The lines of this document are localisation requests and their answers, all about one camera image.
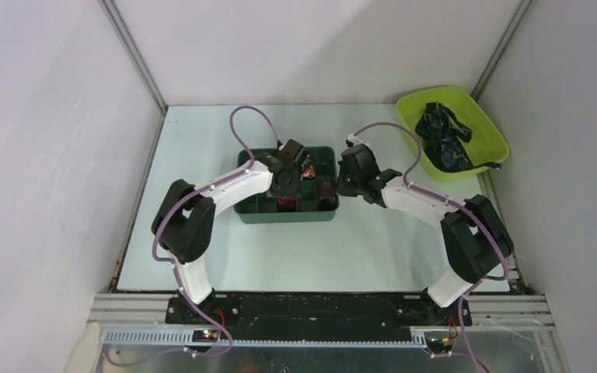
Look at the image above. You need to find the orange navy striped tie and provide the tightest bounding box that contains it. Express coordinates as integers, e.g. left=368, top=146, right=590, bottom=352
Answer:
left=276, top=197, right=298, bottom=212

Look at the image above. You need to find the green compartment organizer tray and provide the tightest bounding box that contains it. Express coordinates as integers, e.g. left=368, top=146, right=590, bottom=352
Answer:
left=233, top=146, right=340, bottom=224

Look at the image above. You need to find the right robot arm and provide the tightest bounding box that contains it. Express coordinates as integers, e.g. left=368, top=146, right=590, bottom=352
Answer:
left=336, top=141, right=515, bottom=325

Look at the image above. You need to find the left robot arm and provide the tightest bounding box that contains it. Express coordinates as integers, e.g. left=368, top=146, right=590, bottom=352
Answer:
left=151, top=139, right=309, bottom=324

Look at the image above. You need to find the brown patterned rolled tie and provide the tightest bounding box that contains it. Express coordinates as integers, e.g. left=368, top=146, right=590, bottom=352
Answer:
left=316, top=179, right=338, bottom=211

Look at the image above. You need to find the navy floral gold tie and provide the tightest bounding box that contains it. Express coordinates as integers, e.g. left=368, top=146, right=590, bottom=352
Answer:
left=415, top=102, right=501, bottom=173

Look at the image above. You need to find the lime green plastic bin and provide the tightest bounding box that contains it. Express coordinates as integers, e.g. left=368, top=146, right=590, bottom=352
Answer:
left=396, top=85, right=510, bottom=182

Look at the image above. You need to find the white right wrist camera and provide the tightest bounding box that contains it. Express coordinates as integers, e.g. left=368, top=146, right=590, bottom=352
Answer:
left=345, top=133, right=366, bottom=148

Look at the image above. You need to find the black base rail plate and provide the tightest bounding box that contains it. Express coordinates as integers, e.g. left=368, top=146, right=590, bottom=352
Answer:
left=165, top=291, right=472, bottom=343

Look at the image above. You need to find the right corner aluminium post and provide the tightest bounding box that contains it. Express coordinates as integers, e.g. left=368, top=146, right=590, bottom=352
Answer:
left=470, top=0, right=534, bottom=101

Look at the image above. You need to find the corner aluminium post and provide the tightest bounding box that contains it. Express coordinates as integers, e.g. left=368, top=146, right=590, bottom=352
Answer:
left=470, top=0, right=534, bottom=101
left=98, top=0, right=169, bottom=114

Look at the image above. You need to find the left corner aluminium post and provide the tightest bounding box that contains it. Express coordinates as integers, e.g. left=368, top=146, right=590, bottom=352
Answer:
left=98, top=0, right=169, bottom=114

